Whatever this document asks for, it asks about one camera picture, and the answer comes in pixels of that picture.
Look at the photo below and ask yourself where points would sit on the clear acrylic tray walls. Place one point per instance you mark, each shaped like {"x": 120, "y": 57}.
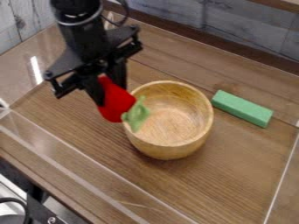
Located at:
{"x": 79, "y": 158}

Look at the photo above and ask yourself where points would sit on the wooden bowl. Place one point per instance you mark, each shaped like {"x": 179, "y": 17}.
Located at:
{"x": 178, "y": 126}

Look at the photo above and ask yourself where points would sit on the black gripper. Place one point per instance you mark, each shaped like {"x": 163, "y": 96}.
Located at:
{"x": 95, "y": 51}

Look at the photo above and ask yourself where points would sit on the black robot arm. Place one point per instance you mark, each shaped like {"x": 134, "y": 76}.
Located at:
{"x": 80, "y": 11}

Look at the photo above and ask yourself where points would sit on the red plush strawberry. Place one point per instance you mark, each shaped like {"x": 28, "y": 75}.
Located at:
{"x": 122, "y": 107}

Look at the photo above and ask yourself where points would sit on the green rectangular block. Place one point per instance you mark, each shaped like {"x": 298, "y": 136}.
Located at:
{"x": 242, "y": 108}

